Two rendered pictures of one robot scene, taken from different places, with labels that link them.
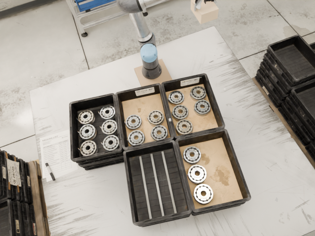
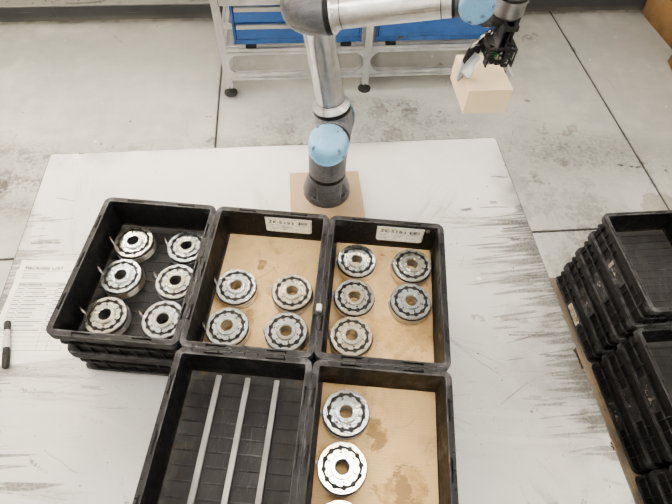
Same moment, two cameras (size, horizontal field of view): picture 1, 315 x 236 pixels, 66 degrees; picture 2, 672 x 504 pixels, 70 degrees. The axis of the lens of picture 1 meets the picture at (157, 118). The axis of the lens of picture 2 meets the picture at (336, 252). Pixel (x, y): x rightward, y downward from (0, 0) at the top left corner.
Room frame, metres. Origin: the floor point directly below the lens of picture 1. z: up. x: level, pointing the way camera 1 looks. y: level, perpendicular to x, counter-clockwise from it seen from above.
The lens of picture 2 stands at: (0.12, -0.13, 1.92)
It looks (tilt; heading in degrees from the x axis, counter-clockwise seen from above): 56 degrees down; 3
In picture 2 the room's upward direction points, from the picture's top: 3 degrees clockwise
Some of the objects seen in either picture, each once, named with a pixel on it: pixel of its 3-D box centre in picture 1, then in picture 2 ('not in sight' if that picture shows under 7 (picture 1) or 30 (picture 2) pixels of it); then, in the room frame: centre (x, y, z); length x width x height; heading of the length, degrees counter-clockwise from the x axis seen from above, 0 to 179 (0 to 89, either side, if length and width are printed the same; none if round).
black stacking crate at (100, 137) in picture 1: (97, 129); (145, 277); (0.70, 0.38, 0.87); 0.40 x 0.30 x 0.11; 1
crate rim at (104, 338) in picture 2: (94, 125); (139, 266); (0.70, 0.38, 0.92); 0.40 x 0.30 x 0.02; 1
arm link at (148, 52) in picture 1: (149, 55); (328, 151); (1.18, -0.03, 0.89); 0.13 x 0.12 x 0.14; 177
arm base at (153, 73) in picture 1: (151, 67); (326, 180); (1.17, -0.03, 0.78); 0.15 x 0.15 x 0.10
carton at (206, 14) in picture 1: (204, 9); (480, 83); (1.31, -0.45, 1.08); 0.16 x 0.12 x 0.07; 10
